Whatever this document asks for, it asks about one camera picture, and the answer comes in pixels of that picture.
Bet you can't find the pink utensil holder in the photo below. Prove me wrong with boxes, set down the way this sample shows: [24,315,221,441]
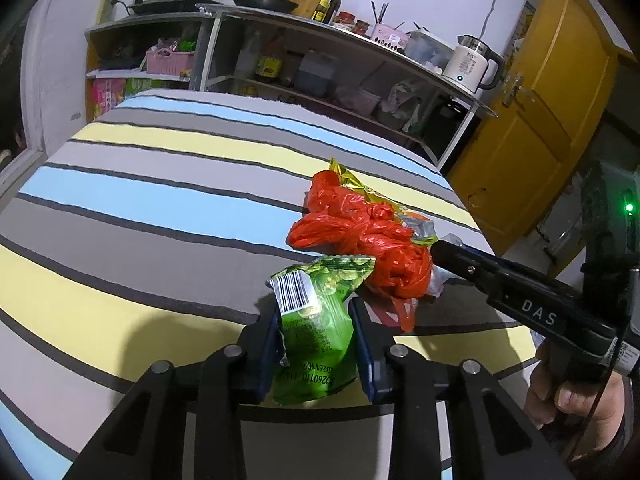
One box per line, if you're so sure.
[369,1,410,50]

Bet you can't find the white electric kettle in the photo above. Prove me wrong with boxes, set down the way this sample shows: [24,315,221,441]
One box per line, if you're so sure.
[441,34,506,95]

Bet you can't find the yellow green wrapper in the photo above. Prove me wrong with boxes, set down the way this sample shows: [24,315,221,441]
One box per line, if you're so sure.
[327,157,441,248]

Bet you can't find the clear storage container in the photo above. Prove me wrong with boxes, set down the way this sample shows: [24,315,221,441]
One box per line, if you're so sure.
[404,30,458,68]

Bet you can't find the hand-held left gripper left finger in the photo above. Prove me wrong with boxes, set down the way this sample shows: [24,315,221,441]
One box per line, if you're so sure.
[65,307,283,480]

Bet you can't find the grey plastic jug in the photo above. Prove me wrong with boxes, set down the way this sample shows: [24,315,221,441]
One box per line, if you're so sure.
[294,50,336,96]

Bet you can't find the crumpled clear plastic bags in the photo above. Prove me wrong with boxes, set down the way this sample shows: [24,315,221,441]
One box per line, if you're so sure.
[387,82,426,133]

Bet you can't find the red plastic bag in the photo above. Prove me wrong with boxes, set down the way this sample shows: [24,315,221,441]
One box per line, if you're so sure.
[286,170,433,333]

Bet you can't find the black induction cooker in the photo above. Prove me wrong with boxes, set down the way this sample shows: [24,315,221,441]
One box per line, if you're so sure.
[126,0,226,17]

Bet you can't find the yellow wooden door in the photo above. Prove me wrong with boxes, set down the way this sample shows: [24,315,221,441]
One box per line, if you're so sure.
[445,0,621,256]

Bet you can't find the metal door handle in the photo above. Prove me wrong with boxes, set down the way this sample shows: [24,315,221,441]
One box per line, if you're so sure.
[500,72,533,108]

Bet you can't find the yellow label oil bottle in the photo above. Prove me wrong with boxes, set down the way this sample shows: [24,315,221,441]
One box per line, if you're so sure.
[256,37,286,83]

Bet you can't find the green pea snack bag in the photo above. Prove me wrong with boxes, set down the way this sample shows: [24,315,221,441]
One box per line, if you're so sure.
[265,255,377,407]

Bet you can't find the metal kitchen shelf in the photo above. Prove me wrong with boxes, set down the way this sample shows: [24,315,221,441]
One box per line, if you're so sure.
[195,2,501,168]

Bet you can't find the black appliance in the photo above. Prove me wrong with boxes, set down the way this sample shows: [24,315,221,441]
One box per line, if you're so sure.
[422,97,476,153]

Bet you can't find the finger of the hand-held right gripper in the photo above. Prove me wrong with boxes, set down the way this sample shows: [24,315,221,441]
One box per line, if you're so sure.
[430,240,506,303]

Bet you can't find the pink printed package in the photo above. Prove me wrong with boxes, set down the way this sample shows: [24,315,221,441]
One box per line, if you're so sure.
[91,79,126,121]

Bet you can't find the white plastic bottle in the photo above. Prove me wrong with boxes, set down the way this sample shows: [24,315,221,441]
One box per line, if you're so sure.
[234,30,263,78]

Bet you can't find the striped bed sheet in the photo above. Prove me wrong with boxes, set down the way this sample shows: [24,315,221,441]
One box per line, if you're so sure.
[0,87,546,480]

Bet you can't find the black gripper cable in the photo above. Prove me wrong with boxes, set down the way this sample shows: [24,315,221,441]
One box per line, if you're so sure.
[572,267,640,461]

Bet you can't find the pink plastic container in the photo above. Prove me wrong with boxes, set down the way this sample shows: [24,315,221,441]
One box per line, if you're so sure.
[340,87,383,116]

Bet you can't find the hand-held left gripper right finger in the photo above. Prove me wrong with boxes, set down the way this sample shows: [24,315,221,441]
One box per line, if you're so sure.
[347,297,576,480]

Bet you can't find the pink basket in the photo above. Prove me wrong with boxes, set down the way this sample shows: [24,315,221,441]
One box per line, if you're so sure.
[145,46,196,75]

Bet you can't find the person's right hand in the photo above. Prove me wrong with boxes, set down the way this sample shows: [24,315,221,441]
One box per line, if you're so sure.
[522,332,628,461]

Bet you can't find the grey shelf unit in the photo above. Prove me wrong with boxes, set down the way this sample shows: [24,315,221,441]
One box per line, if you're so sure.
[85,12,221,121]

